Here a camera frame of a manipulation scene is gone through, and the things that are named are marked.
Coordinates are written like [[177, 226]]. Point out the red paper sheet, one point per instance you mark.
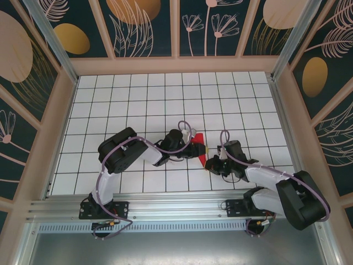
[[197, 139]]

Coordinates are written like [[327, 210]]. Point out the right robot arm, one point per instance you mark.
[[295, 193]]

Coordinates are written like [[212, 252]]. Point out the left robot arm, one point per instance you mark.
[[121, 154]]

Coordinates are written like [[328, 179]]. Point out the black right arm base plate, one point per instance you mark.
[[234, 208]]

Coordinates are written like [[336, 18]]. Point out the aluminium mounting rail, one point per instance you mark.
[[176, 205]]

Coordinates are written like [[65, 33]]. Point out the aluminium table side rail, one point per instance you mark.
[[286, 124]]

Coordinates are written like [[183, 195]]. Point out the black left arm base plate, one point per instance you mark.
[[121, 209]]

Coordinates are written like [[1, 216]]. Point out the aluminium frame post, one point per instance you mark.
[[52, 44], [292, 41]]

